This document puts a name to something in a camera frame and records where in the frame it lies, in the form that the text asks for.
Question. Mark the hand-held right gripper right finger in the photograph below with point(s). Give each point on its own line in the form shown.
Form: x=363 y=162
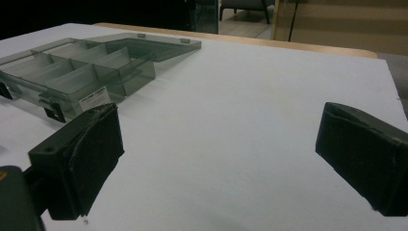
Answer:
x=362 y=154

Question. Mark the dark chair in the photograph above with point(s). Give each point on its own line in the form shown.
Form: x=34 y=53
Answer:
x=247 y=8

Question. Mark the beige cabinet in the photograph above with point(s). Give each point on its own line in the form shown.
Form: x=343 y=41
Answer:
x=343 y=22

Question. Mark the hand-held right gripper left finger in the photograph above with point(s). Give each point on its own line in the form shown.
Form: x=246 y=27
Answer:
x=83 y=160

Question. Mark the clear plastic compartment organizer box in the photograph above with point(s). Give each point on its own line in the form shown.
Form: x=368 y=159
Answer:
x=83 y=69

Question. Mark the dark glass cabinet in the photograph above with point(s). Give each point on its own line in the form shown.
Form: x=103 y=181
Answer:
x=205 y=16

